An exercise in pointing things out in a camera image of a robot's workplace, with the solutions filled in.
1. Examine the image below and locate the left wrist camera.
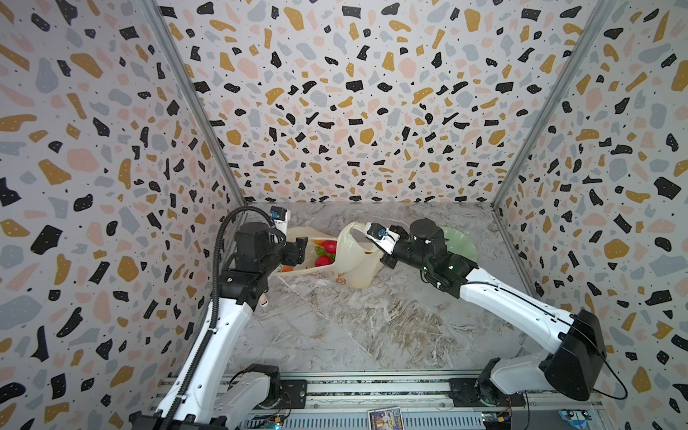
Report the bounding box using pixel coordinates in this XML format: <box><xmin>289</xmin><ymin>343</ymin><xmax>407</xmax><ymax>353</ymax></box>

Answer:
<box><xmin>270</xmin><ymin>206</ymin><xmax>290</xmax><ymax>233</ymax></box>

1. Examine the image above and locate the right corner aluminium post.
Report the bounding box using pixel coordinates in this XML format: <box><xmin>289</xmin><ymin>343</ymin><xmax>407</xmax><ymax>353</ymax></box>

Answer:
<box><xmin>491</xmin><ymin>0</ymin><xmax>619</xmax><ymax>210</ymax></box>

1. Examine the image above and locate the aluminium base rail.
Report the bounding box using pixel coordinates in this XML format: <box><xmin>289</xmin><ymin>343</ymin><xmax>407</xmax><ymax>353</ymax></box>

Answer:
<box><xmin>144</xmin><ymin>369</ymin><xmax>608</xmax><ymax>430</ymax></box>

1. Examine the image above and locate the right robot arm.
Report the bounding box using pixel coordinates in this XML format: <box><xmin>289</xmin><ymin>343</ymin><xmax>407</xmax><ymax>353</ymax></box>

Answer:
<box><xmin>365</xmin><ymin>219</ymin><xmax>607</xmax><ymax>406</ymax></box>

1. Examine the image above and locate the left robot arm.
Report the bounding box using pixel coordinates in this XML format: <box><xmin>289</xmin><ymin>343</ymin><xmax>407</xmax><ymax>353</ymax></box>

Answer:
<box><xmin>132</xmin><ymin>210</ymin><xmax>307</xmax><ymax>429</ymax></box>

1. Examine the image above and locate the black corrugated cable conduit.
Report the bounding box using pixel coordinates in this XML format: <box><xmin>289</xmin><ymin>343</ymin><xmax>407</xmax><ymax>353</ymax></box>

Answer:
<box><xmin>158</xmin><ymin>206</ymin><xmax>281</xmax><ymax>430</ymax></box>

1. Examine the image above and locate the cream plastic bag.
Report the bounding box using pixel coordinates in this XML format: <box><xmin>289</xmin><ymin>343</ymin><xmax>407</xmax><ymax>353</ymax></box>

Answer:
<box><xmin>276</xmin><ymin>222</ymin><xmax>383</xmax><ymax>290</ymax></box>

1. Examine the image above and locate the left corner aluminium post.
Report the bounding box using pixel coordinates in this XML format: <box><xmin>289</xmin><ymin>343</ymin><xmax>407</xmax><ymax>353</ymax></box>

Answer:
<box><xmin>140</xmin><ymin>0</ymin><xmax>247</xmax><ymax>206</ymax></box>

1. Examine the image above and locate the green scalloped bowl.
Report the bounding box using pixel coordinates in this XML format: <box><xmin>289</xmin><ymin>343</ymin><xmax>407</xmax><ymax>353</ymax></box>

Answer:
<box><xmin>441</xmin><ymin>226</ymin><xmax>478</xmax><ymax>263</ymax></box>

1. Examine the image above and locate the corner aluminium post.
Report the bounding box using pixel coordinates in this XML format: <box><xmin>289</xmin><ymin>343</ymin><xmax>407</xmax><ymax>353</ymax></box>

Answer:
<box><xmin>491</xmin><ymin>0</ymin><xmax>619</xmax><ymax>210</ymax></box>
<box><xmin>140</xmin><ymin>0</ymin><xmax>247</xmax><ymax>206</ymax></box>

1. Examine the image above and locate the colourful card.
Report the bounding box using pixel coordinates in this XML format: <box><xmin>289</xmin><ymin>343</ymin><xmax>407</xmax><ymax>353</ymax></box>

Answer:
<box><xmin>367</xmin><ymin>407</ymin><xmax>404</xmax><ymax>430</ymax></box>

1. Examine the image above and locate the red apple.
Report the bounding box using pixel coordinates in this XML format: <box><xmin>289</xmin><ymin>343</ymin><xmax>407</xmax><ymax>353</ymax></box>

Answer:
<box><xmin>315</xmin><ymin>255</ymin><xmax>333</xmax><ymax>267</ymax></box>
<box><xmin>322</xmin><ymin>240</ymin><xmax>337</xmax><ymax>254</ymax></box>

